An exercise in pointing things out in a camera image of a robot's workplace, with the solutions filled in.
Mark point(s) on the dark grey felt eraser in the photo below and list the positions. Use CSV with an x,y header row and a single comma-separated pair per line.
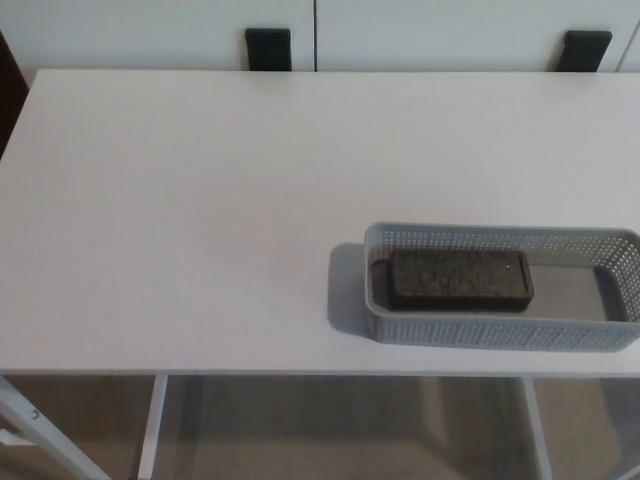
x,y
460,280

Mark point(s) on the grey perforated plastic basket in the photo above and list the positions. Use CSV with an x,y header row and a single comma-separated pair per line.
x,y
500,330

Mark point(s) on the white cabinet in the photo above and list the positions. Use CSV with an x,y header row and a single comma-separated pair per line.
x,y
150,35

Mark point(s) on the dark brown wooden panel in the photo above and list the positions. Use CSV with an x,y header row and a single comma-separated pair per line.
x,y
10,100

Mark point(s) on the white desk left leg frame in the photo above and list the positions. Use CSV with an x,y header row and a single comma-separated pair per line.
x,y
152,430

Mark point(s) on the white desk leg frame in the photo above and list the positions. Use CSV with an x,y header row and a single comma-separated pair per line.
x,y
152,430
539,430

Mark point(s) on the white desk right leg frame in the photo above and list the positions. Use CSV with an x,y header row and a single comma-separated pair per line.
x,y
539,430

